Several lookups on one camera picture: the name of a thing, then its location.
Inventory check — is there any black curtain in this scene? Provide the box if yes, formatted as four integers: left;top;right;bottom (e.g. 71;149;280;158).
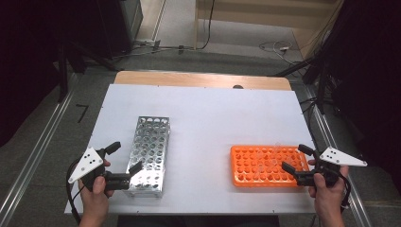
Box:
315;0;401;190
0;0;69;148

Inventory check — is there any person's left hand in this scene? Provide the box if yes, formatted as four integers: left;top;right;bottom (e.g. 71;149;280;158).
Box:
78;160;114;218

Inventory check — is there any wooden shelf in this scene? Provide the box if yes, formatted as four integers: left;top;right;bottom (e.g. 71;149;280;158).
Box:
193;0;344;58

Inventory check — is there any white table board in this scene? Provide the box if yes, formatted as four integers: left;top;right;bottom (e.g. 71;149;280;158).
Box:
64;83;339;216

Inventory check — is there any black cabinet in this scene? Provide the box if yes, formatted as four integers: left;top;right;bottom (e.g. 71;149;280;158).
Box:
67;0;144;60

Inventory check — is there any left hand-held gripper cable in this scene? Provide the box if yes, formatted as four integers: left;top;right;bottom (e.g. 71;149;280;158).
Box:
65;159;84;225

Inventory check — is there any right hand-held gripper cable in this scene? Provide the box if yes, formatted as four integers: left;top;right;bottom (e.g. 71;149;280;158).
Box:
339;173;352;209

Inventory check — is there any black floor cable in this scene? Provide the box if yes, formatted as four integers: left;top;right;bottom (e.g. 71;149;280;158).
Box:
195;0;216;51

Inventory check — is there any hand-held gripper cable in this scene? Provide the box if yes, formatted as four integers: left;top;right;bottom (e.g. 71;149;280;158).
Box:
339;173;352;209
65;159;84;225

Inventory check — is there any metal test tube rack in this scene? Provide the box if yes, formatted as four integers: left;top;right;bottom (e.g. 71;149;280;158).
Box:
123;115;171;199

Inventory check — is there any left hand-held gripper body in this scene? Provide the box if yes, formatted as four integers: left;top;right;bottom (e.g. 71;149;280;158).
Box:
67;147;131;192

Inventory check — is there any person's right hand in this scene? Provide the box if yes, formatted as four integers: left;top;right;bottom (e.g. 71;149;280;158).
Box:
308;166;349;218

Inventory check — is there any black metal stand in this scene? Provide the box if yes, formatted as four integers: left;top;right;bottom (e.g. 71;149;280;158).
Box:
56;37;121;103

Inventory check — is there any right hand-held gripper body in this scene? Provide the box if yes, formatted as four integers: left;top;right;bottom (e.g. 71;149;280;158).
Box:
295;147;368;187

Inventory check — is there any white floor cable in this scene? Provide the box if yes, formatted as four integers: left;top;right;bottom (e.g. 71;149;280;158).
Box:
258;40;304;65

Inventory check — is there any person's dark clothing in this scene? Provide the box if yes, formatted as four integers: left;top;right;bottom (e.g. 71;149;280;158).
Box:
117;215;280;227

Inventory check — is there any orange test tube rack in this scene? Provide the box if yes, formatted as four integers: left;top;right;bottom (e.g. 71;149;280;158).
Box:
230;145;311;188

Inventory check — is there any aluminium floor rail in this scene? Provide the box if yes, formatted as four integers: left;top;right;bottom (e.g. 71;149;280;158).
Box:
302;84;373;227
0;74;78;221

